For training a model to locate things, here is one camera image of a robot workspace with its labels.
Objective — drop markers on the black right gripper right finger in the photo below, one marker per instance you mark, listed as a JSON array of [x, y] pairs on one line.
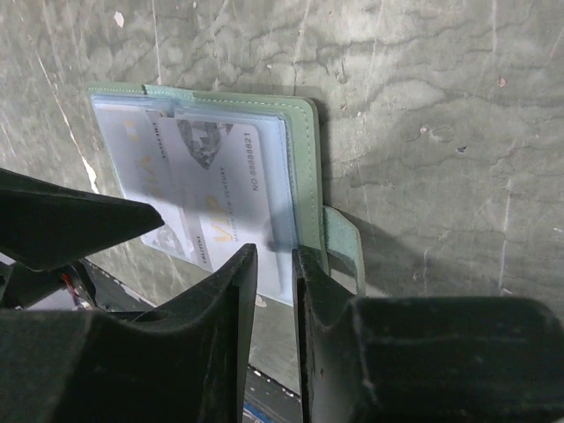
[[438, 359]]

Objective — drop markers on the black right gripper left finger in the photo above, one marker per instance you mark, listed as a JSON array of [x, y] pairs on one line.
[[132, 348]]

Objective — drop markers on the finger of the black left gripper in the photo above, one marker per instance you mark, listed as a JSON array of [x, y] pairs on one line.
[[45, 226]]

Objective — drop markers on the white VIP credit card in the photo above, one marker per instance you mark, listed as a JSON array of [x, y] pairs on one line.
[[214, 167]]

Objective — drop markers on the green card holder wallet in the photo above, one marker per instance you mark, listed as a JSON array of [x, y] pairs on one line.
[[290, 155]]

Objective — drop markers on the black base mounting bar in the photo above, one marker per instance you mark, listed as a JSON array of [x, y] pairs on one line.
[[211, 374]]

